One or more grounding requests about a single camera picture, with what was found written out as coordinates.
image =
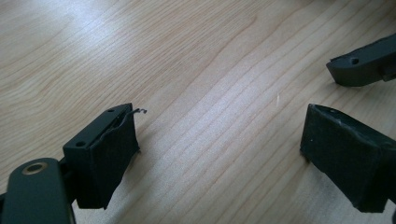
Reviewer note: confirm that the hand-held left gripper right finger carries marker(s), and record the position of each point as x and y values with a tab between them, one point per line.
342	155

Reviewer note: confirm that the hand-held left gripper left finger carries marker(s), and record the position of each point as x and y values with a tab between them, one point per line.
102	161

